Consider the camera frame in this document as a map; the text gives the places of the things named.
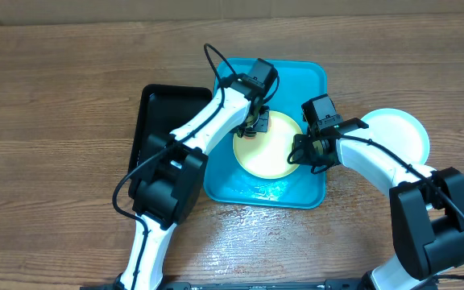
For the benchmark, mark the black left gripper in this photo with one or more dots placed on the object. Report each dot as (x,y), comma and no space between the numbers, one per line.
(263,126)

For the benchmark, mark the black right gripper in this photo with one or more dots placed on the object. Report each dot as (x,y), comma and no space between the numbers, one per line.
(301,158)

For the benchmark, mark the green orange sponge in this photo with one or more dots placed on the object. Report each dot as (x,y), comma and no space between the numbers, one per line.
(261,126)

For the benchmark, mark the yellow plate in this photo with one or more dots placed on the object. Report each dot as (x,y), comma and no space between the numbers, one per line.
(265,155)

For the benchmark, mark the light blue plate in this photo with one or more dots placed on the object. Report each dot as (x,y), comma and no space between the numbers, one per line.
(400,132)

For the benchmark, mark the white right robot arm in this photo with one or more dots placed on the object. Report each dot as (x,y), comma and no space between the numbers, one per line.
(426,204)

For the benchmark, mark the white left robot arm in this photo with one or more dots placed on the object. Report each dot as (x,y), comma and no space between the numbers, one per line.
(164,187)

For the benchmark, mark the teal plastic tray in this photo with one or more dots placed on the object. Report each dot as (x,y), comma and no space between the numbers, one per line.
(225,179)

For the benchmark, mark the black plastic tray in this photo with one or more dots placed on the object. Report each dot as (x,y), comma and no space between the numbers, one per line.
(162,109)

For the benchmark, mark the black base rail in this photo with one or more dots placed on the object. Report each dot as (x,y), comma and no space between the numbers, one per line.
(331,284)

